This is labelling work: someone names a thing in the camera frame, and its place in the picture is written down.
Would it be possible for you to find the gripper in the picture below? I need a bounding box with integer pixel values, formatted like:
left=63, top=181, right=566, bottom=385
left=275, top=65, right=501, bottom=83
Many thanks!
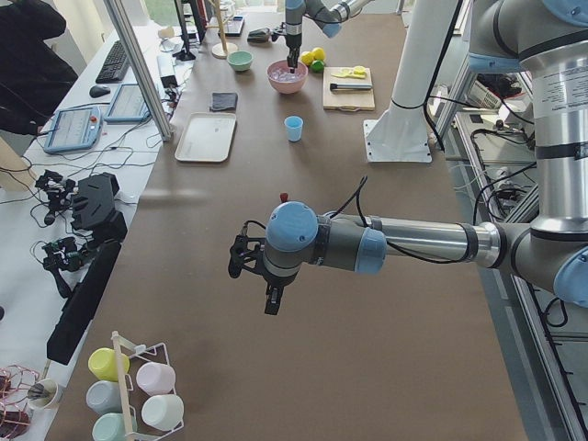
left=286, top=33, right=302, bottom=73
left=263, top=261, right=299, bottom=315

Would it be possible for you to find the pile of clear ice cubes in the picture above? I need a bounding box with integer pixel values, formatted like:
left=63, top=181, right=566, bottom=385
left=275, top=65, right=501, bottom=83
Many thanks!
left=268, top=65, right=305, bottom=83

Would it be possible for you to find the metal ice scoop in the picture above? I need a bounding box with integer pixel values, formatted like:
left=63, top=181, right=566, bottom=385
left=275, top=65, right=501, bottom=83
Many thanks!
left=247, top=28, right=273, bottom=44

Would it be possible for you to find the blue plastic cup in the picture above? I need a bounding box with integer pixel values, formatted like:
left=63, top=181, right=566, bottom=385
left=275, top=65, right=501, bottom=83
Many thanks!
left=284, top=115, right=304, bottom=142

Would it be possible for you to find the wooden cup tree stand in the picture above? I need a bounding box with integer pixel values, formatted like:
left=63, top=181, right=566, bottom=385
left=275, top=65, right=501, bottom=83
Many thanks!
left=208, top=0, right=238, bottom=59

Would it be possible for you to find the pink cup in rack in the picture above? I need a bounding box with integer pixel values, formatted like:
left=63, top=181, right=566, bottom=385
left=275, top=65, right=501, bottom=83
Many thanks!
left=136, top=362, right=176, bottom=396

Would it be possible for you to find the white cup in rack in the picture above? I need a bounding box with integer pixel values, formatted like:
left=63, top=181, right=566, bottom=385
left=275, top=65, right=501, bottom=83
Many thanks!
left=141, top=394, right=185, bottom=431

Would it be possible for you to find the yellow cup in rack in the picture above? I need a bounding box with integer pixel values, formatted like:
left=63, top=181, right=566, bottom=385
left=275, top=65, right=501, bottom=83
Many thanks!
left=87, top=347, right=119, bottom=382

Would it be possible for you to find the grey cup in rack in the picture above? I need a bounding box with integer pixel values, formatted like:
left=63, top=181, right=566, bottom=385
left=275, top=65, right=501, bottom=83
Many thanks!
left=85, top=380, right=122, bottom=415

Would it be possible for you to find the mint cup in rack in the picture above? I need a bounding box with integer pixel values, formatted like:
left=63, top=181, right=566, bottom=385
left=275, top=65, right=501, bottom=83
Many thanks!
left=92, top=413, right=126, bottom=441

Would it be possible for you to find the beige cup with tools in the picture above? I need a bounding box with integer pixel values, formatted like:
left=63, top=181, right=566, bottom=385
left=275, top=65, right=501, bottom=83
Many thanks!
left=27, top=379, right=62, bottom=410

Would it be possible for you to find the yellow lemon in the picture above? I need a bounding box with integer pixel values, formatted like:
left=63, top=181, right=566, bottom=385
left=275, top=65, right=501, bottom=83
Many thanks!
left=300, top=51, right=314, bottom=66
left=311, top=47, right=326, bottom=61

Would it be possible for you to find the pink bowl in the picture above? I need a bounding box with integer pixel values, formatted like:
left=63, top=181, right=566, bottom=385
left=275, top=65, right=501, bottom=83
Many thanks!
left=266, top=60, right=309, bottom=95

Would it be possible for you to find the green lime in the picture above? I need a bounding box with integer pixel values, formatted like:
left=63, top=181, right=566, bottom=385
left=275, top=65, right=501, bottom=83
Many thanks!
left=309, top=60, right=325, bottom=74

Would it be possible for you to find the mint green bowl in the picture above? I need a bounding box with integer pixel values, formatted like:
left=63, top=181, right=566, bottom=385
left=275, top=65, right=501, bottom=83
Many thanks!
left=227, top=51, right=254, bottom=73

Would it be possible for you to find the yellow plastic knife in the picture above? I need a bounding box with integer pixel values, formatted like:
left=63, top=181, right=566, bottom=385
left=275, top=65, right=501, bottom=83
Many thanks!
left=331, top=72, right=367, bottom=79

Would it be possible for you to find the wooden cutting board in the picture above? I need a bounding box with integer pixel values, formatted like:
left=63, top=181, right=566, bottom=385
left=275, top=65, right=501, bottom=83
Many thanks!
left=322, top=66, right=376, bottom=111

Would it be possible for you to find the dark grey folded cloth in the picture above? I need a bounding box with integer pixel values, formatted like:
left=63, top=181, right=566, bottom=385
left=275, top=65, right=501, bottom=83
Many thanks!
left=209, top=92, right=238, bottom=112

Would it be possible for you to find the beige plastic tray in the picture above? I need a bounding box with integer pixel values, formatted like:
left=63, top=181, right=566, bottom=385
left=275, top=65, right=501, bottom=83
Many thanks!
left=175, top=112, right=236, bottom=164

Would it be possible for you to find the blue teach pendant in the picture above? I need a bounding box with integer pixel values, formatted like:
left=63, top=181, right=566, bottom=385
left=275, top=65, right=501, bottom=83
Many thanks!
left=104, top=84, right=151, bottom=124
left=42, top=106, right=102, bottom=154

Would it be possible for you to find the black keyboard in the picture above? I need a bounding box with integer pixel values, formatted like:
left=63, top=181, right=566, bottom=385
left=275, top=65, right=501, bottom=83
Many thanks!
left=96, top=40, right=130, bottom=84

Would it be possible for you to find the black computer mouse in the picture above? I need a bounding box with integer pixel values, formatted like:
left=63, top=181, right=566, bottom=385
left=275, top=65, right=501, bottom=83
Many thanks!
left=88, top=85, right=110, bottom=98

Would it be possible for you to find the person in black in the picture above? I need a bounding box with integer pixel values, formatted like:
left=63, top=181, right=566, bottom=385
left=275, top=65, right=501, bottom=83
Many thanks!
left=1, top=1, right=78, bottom=135

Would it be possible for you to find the white wire cup rack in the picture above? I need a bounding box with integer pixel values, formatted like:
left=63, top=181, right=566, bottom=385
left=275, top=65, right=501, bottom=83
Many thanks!
left=111, top=331, right=185, bottom=440

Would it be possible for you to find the aluminium frame post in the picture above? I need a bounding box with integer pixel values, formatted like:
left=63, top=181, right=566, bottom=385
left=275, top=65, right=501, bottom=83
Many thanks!
left=104, top=0, right=173, bottom=142

